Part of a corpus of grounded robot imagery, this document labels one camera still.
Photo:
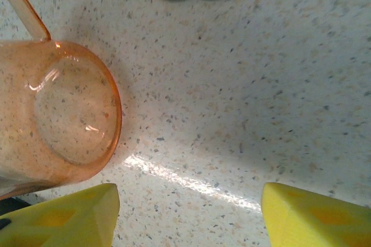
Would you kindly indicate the orange coffee server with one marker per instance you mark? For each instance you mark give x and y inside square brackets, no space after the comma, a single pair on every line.
[58,113]

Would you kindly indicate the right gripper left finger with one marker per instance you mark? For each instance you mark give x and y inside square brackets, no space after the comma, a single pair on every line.
[58,223]

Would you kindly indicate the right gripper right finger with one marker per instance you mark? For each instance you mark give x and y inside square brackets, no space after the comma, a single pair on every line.
[319,221]

